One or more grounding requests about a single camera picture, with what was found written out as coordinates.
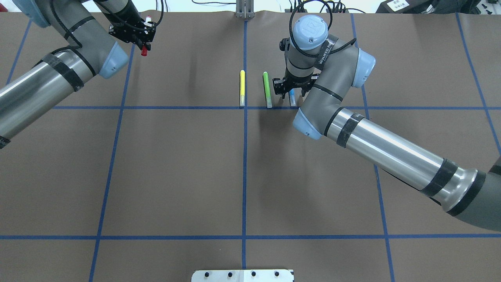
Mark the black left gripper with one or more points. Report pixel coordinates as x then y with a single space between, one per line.
126 15

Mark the aluminium frame post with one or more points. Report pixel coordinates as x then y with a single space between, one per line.
245 9

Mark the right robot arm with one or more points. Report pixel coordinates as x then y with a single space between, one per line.
325 68

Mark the green marker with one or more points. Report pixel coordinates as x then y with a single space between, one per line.
266 89

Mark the red capped white marker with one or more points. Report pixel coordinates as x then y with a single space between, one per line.
147 23

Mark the white camera stand post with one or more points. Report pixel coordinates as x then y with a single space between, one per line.
244 275

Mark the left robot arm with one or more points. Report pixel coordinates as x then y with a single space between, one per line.
91 51

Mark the blue marker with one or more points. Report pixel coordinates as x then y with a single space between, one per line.
292 98

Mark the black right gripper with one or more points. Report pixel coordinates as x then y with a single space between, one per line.
294 82

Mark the black monitor stand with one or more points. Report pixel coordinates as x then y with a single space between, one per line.
403 6

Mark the yellow marker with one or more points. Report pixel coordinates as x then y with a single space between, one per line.
242 84

